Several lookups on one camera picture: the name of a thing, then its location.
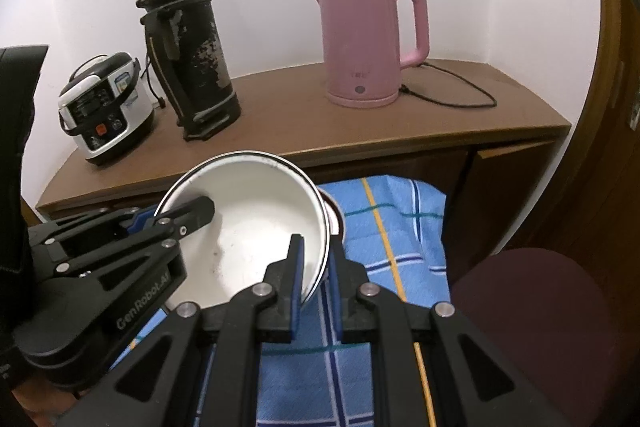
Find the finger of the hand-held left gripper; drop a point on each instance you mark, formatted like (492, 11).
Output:
(192, 212)
(142, 218)

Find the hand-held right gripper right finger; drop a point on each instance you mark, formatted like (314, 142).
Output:
(334, 287)

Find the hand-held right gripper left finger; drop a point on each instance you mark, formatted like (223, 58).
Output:
(299, 267)

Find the white enamel bowl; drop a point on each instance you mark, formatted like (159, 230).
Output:
(250, 217)

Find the white bowl with dark rim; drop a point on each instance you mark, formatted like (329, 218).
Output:
(336, 214)

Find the blue plaid cloth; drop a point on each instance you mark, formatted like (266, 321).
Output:
(385, 227)

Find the white black rice cooker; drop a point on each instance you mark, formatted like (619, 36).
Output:
(105, 117)

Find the brown wooden cabinet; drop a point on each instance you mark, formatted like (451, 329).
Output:
(350, 132)

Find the worn black thermos flask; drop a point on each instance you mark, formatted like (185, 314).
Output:
(192, 47)

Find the maroon chair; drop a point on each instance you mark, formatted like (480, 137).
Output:
(535, 332)

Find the pink electric kettle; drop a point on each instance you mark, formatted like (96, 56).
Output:
(360, 42)

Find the wooden door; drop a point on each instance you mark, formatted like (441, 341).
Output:
(600, 132)

